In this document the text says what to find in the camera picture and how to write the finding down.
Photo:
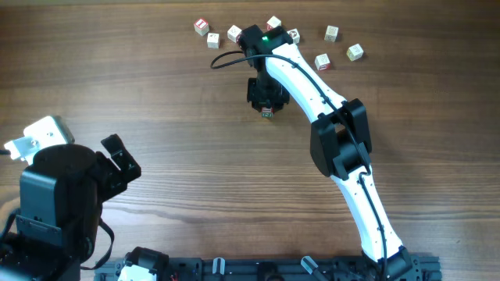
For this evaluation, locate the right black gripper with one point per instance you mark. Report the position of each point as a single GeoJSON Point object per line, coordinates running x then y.
{"type": "Point", "coordinates": [258, 102]}

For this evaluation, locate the white block red bottom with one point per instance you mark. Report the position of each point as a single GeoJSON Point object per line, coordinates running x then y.
{"type": "Point", "coordinates": [322, 62]}

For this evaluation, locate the white block red side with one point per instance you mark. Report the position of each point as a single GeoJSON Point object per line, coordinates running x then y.
{"type": "Point", "coordinates": [234, 34]}

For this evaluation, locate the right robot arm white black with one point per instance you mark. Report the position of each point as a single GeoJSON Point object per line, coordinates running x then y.
{"type": "Point", "coordinates": [340, 142]}

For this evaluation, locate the red I letter block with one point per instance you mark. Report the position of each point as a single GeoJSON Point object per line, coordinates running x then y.
{"type": "Point", "coordinates": [201, 26]}

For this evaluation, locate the white block tan picture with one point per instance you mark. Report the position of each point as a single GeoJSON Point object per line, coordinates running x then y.
{"type": "Point", "coordinates": [331, 33]}

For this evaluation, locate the red U letter block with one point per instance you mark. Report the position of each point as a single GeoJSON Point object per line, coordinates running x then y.
{"type": "Point", "coordinates": [266, 110]}

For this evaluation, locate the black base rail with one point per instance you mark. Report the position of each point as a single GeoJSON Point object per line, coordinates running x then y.
{"type": "Point", "coordinates": [342, 268]}

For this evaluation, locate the white block dark picture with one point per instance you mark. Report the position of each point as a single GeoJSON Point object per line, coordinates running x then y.
{"type": "Point", "coordinates": [295, 35]}

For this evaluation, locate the red M letter block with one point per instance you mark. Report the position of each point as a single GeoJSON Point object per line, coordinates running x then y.
{"type": "Point", "coordinates": [273, 22]}

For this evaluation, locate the yellow edged white block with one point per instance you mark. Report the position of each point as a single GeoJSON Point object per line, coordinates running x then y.
{"type": "Point", "coordinates": [355, 52]}

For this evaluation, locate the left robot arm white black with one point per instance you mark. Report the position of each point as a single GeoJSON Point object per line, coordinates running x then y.
{"type": "Point", "coordinates": [53, 232]}

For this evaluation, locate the plain white wooden block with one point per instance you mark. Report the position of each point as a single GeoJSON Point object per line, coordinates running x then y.
{"type": "Point", "coordinates": [213, 40]}

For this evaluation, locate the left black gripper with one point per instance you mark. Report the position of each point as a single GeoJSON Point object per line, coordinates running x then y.
{"type": "Point", "coordinates": [115, 180]}

